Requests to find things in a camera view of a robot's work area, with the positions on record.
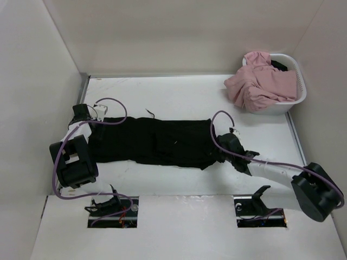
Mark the pink trousers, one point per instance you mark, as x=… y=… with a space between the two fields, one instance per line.
x=259 y=85

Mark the black trousers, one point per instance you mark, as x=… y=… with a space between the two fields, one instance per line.
x=182 y=143

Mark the aluminium table frame rail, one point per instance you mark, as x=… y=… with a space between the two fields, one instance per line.
x=85 y=77

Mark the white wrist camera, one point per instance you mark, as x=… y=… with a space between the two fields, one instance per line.
x=234 y=131
x=101 y=111

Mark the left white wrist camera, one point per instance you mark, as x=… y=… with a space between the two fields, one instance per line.
x=101 y=111

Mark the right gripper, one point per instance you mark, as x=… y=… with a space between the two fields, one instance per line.
x=221 y=159

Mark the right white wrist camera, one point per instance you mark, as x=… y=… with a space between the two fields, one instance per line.
x=234 y=131

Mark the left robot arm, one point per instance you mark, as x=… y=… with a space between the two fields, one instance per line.
x=77 y=169

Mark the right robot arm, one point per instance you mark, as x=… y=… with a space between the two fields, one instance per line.
x=308 y=189

